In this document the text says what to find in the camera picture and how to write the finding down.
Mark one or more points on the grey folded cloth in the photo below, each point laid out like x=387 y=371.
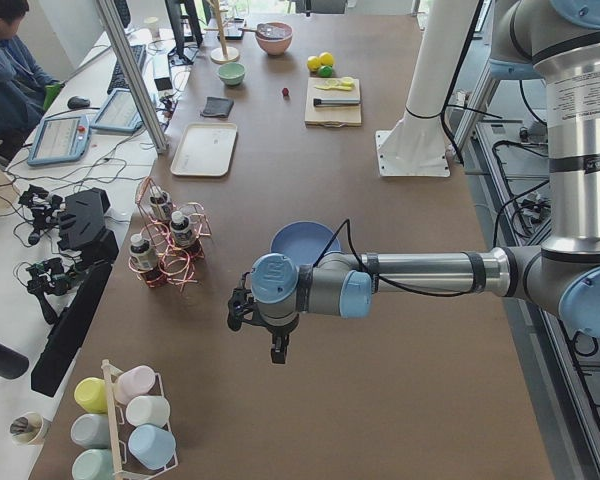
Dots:
x=217 y=107

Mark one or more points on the pale green cup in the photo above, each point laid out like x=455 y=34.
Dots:
x=93 y=464

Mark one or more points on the yellow cup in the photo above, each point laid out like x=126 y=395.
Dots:
x=90 y=395

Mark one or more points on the teach pendant tablet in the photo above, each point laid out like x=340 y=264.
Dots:
x=119 y=114
x=60 y=140

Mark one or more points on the black bar device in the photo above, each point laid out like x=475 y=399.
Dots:
x=69 y=332

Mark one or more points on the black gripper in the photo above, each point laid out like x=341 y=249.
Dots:
x=278 y=334

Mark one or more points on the black computer mouse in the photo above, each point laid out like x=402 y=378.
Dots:
x=78 y=102

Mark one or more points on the black bracket mount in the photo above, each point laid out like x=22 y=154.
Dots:
x=82 y=227

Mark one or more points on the black bottle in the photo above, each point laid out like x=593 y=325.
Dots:
x=12 y=363

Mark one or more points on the yellow lemon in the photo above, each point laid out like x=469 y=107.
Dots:
x=313 y=63
x=326 y=59

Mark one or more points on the green bowl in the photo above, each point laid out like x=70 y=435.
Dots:
x=231 y=73

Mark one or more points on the wooden stand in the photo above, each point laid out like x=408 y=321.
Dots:
x=224 y=53

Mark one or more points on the cream rectangular tray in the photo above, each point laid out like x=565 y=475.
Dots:
x=205 y=150

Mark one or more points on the blue cup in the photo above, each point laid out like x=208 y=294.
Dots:
x=152 y=446

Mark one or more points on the blue round plate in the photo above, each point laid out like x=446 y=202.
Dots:
x=304 y=242

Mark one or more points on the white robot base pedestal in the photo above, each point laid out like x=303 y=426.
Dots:
x=416 y=146

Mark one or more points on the aluminium frame post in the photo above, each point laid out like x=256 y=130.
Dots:
x=109 y=17

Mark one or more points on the pink bowl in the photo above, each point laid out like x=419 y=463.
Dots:
x=274 y=38

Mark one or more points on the grey cup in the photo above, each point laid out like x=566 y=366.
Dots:
x=91 y=431

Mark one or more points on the white cup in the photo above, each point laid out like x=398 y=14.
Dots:
x=148 y=409

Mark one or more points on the paper cup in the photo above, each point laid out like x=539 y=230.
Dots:
x=29 y=429

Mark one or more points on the steel cylinder black tip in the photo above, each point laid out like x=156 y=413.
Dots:
x=334 y=102

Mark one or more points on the dark bottle white cap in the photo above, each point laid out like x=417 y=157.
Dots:
x=181 y=229
x=161 y=204
x=143 y=255

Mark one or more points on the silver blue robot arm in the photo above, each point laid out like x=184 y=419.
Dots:
x=559 y=42

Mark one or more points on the wooden cutting board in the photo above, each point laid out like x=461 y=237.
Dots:
x=332 y=116

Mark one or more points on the green lime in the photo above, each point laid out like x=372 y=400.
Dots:
x=325 y=71

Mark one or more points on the copper wire bottle rack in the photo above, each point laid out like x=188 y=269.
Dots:
x=177 y=266

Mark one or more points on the pink cup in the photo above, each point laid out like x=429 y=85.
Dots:
x=134 y=382

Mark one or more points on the seated person blue hoodie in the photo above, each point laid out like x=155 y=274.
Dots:
x=23 y=82

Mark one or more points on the yellow plastic knife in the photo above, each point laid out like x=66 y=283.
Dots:
x=341 y=84

